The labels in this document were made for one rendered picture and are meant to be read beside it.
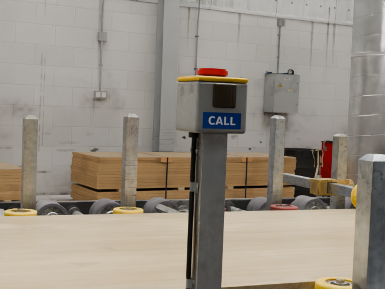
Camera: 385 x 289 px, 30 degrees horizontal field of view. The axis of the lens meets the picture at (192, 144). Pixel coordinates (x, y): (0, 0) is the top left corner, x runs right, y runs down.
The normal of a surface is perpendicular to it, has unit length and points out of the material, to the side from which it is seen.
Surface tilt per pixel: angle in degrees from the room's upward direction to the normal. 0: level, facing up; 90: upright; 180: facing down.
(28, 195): 90
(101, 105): 90
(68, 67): 90
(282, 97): 90
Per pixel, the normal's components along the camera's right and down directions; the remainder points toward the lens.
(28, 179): 0.38, 0.07
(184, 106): -0.92, -0.02
